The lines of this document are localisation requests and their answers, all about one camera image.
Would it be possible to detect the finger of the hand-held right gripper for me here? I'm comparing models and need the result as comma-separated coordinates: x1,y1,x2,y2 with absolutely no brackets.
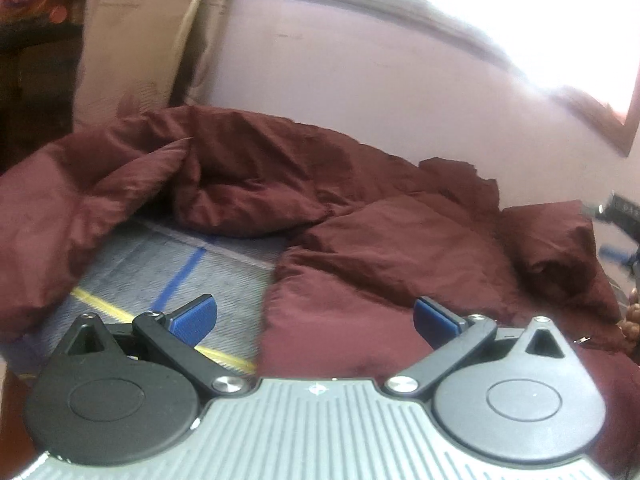
600,244,638,265

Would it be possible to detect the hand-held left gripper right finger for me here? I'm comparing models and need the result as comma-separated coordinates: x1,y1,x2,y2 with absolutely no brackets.
383,296,576,396

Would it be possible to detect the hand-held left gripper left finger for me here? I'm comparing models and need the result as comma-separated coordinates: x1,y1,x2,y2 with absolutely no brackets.
64,294,257,397

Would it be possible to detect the large maroon garment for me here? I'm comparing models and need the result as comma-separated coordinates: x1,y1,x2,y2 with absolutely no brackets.
0,106,640,480

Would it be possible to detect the person's right hand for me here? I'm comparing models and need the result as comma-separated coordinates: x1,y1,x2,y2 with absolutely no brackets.
618,287,640,358

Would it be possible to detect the grey plaid bed sheet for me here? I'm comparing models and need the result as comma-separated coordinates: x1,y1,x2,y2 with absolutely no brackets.
0,214,292,377

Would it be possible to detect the dark wooden furniture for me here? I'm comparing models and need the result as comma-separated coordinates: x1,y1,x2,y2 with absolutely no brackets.
0,22,83,173

